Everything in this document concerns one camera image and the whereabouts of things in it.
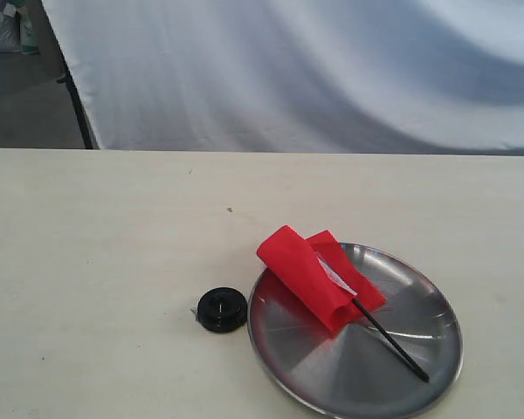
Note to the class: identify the red and white small flag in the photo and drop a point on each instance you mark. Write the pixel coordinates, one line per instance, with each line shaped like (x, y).
(318, 272)

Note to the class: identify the black round flag base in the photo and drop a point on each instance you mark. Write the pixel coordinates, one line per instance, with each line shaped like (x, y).
(222, 310)

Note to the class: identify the round stainless steel plate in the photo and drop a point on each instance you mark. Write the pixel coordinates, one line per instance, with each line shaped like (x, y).
(398, 364)

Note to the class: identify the white backdrop cloth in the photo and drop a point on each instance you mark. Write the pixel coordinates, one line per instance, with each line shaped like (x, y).
(408, 77)

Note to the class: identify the black backdrop stand pole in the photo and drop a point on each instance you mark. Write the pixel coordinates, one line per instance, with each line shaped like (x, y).
(55, 62)

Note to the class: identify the white sack in background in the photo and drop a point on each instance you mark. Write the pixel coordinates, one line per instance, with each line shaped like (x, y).
(16, 32)

